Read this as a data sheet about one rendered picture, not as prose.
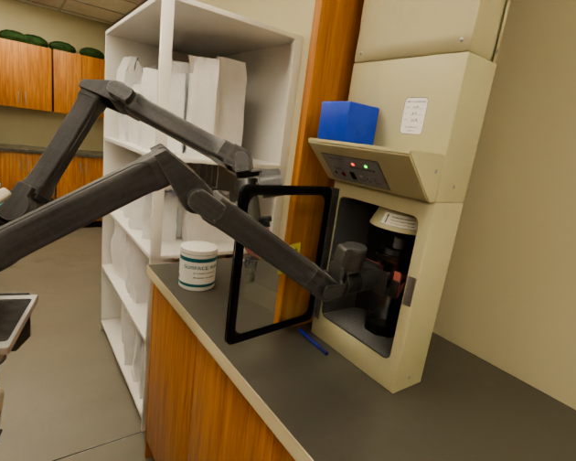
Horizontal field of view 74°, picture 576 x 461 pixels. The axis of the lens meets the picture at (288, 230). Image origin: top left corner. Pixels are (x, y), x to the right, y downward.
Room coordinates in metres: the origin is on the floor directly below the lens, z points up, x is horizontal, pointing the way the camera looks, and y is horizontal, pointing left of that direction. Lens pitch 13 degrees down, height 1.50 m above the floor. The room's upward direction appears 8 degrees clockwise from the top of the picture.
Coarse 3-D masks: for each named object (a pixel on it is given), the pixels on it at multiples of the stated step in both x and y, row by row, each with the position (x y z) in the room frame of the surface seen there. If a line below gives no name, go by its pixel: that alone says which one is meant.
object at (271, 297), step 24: (240, 192) 0.84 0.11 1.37; (264, 216) 0.89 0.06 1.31; (288, 216) 0.95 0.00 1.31; (312, 216) 1.01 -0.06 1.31; (288, 240) 0.95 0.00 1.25; (312, 240) 1.01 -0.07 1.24; (264, 264) 0.90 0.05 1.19; (240, 288) 0.86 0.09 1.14; (264, 288) 0.91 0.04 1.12; (288, 288) 0.97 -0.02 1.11; (240, 312) 0.86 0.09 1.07; (264, 312) 0.92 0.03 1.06; (288, 312) 0.98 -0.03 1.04
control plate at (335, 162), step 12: (324, 156) 0.99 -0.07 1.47; (336, 156) 0.94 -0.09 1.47; (336, 168) 0.98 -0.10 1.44; (348, 168) 0.94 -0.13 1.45; (360, 168) 0.90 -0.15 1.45; (372, 168) 0.87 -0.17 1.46; (348, 180) 0.98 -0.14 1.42; (360, 180) 0.94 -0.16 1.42; (372, 180) 0.90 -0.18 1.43; (384, 180) 0.86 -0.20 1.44
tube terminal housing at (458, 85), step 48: (384, 96) 0.97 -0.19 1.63; (432, 96) 0.86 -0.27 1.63; (480, 96) 0.86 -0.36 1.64; (384, 144) 0.95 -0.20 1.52; (432, 144) 0.84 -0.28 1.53; (384, 192) 0.93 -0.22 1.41; (432, 240) 0.83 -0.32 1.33; (432, 288) 0.85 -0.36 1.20; (336, 336) 0.98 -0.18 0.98; (384, 384) 0.84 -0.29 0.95
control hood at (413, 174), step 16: (320, 144) 0.96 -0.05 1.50; (336, 144) 0.91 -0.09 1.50; (352, 144) 0.88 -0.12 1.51; (320, 160) 1.02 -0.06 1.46; (384, 160) 0.81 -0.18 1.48; (400, 160) 0.78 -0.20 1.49; (416, 160) 0.76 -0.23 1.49; (432, 160) 0.79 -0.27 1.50; (384, 176) 0.85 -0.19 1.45; (400, 176) 0.81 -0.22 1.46; (416, 176) 0.77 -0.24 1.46; (432, 176) 0.80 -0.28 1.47; (400, 192) 0.85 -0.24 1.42; (416, 192) 0.81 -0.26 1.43; (432, 192) 0.80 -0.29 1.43
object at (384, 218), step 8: (384, 208) 0.96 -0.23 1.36; (376, 216) 0.97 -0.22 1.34; (384, 216) 0.94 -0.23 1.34; (392, 216) 0.93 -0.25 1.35; (400, 216) 0.92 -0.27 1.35; (408, 216) 0.92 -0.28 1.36; (376, 224) 0.95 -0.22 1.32; (384, 224) 0.93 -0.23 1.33; (392, 224) 0.92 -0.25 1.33; (400, 224) 0.91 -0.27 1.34; (408, 224) 0.91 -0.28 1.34; (416, 224) 0.91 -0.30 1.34; (400, 232) 0.90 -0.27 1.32; (408, 232) 0.90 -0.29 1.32; (416, 232) 0.90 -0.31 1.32
